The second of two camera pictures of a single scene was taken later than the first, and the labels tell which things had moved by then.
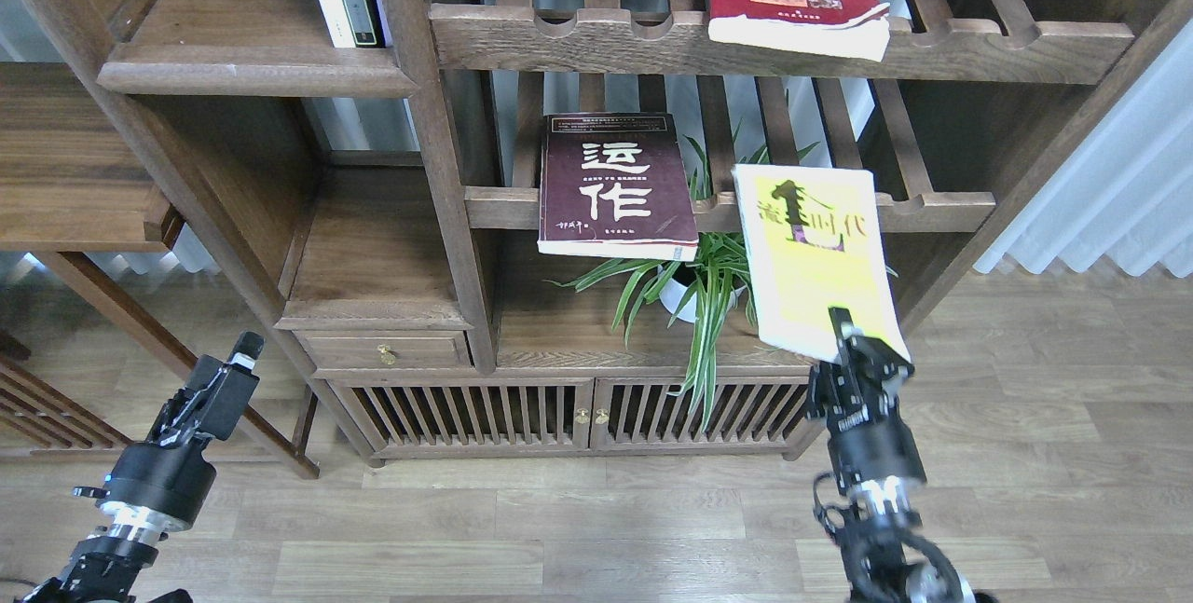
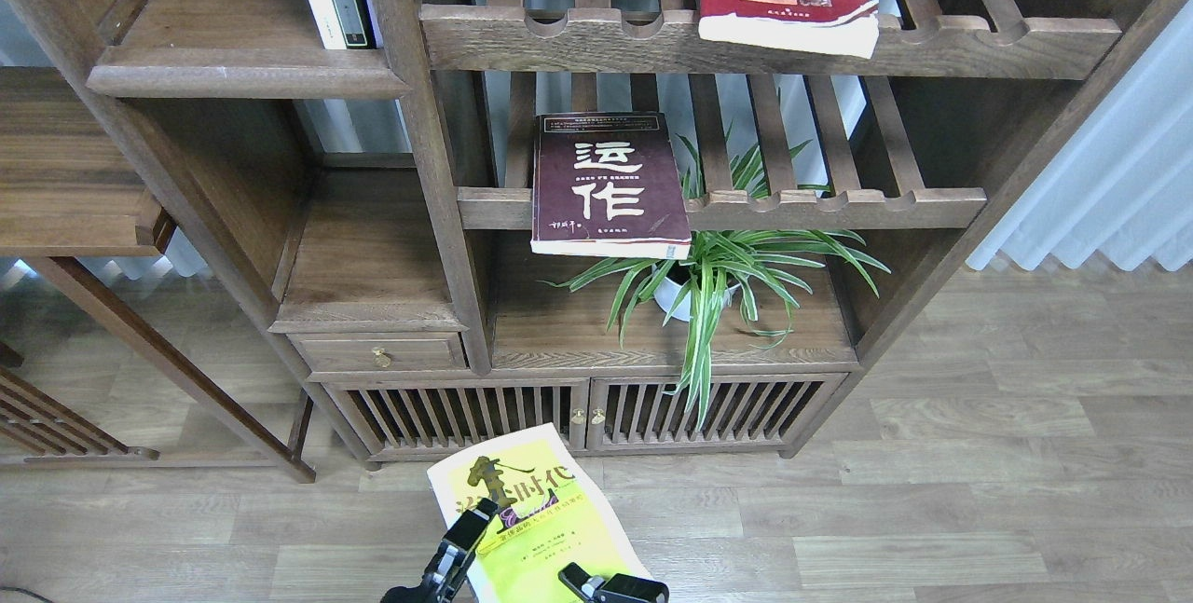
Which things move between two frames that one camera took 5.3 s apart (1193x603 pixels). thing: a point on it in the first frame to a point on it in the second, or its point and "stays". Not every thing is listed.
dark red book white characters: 615,184 stays
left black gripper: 168,477 to 452,562
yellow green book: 815,241 to 549,514
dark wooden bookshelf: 541,198 stays
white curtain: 1126,193 stays
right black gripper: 855,398 to 619,588
